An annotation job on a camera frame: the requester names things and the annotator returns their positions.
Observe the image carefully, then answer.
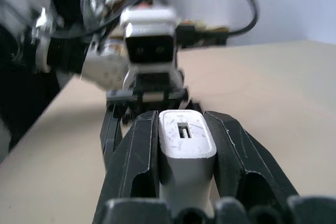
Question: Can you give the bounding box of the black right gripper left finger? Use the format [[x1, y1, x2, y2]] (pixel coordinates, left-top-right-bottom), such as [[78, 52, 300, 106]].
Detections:
[[93, 110, 161, 224]]

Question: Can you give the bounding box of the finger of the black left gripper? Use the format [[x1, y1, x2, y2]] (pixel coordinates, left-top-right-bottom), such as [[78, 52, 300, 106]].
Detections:
[[186, 99, 203, 114], [100, 108, 124, 168]]

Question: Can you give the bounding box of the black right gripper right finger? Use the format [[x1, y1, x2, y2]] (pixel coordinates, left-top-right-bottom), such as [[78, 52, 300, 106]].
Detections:
[[203, 110, 300, 210]]

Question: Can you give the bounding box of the white charger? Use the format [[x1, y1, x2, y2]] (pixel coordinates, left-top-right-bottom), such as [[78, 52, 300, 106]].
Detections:
[[158, 109, 218, 218]]

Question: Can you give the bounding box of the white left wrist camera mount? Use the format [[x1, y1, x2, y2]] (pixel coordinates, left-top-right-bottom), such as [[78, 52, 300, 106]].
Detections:
[[120, 7, 185, 91]]

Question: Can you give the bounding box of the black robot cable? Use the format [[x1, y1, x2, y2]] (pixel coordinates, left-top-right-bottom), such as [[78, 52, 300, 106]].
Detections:
[[51, 0, 260, 39]]

